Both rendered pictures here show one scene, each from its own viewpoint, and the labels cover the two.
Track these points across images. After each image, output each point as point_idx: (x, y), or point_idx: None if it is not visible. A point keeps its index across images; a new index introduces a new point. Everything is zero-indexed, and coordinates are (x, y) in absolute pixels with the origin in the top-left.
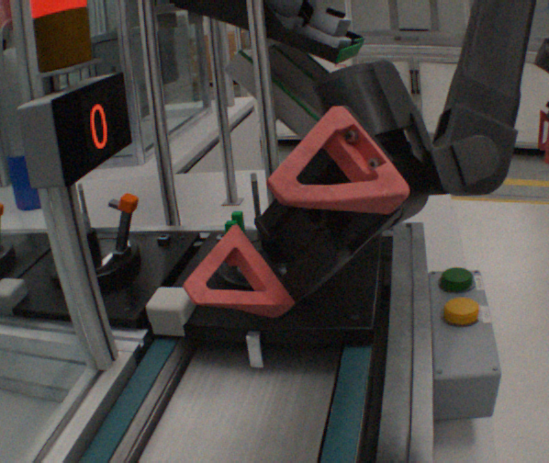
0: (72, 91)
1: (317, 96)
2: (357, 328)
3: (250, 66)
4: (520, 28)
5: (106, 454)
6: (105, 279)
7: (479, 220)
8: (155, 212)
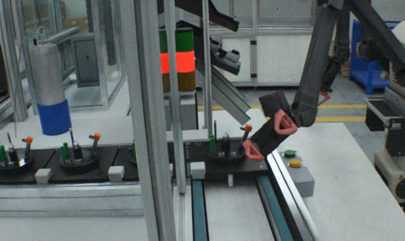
0: (196, 99)
1: (261, 101)
2: (263, 169)
3: (201, 75)
4: (320, 75)
5: (202, 217)
6: None
7: None
8: None
